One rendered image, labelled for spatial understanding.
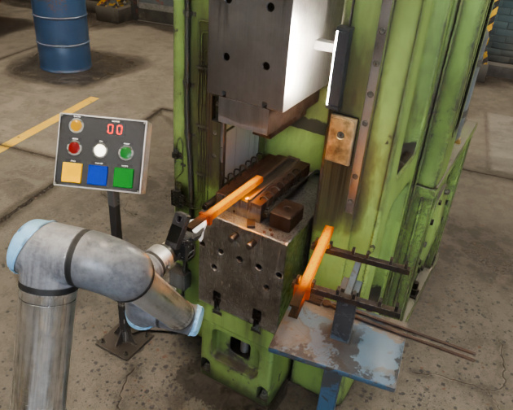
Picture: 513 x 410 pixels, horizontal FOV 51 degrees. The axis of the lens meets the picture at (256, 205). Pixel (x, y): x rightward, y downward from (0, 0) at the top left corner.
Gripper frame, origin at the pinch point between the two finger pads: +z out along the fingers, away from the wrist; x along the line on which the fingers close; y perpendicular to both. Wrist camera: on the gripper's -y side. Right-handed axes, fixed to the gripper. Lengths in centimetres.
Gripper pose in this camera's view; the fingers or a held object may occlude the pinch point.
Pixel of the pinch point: (201, 220)
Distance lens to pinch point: 177.0
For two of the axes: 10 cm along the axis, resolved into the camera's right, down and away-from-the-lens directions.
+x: 8.6, 3.1, -4.0
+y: -0.5, 8.4, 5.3
